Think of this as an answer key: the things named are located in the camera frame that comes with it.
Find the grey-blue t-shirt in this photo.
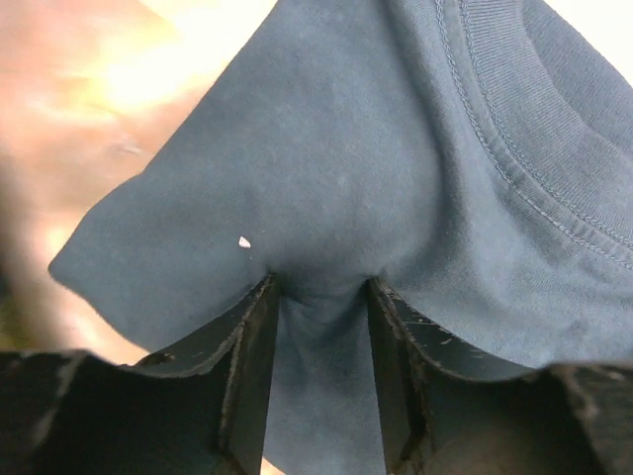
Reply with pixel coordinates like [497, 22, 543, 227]
[49, 1, 632, 474]

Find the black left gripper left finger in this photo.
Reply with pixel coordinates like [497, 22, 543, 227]
[1, 277, 280, 474]

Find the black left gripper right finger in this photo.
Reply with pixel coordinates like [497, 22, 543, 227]
[366, 279, 632, 474]

